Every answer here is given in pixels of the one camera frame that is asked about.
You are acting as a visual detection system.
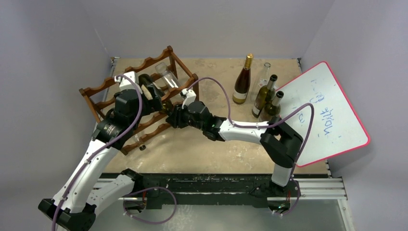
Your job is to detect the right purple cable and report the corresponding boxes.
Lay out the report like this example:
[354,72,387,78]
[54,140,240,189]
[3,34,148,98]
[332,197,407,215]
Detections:
[186,76,316,218]

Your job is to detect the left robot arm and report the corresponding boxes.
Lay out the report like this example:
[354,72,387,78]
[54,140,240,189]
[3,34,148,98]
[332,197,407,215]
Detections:
[38,85,163,231]

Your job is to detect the dark green bottle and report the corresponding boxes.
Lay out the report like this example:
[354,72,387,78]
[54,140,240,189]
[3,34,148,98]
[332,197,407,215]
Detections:
[252,74,278,118]

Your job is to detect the small black-capped bottle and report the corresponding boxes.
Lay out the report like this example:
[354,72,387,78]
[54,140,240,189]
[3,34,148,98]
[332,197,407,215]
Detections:
[134,134,146,151]

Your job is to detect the pink-framed whiteboard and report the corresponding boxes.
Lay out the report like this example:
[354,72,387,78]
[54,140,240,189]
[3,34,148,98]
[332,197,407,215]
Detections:
[280,61,370,167]

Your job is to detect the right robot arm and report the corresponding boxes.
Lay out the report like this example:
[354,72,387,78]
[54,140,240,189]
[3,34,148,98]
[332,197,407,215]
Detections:
[166,101,303,196]

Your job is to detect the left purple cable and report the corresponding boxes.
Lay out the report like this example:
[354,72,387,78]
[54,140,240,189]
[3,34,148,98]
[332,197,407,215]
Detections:
[51,75,143,231]

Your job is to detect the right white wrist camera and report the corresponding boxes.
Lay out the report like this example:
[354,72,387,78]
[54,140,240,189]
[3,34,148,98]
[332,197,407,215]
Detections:
[180,89,197,109]

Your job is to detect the wooden wine rack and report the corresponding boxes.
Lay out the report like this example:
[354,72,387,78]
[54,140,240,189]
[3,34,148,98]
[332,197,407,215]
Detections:
[79,46,199,155]

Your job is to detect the clear glass wine bottle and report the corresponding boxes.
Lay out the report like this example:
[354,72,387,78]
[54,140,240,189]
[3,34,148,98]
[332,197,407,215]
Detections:
[250,62,271,102]

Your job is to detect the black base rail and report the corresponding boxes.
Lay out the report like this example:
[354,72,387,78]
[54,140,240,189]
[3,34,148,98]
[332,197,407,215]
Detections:
[92,172,346,209]

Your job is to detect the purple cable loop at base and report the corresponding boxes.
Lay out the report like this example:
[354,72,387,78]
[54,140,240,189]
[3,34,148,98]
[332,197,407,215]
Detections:
[122,186,178,224]

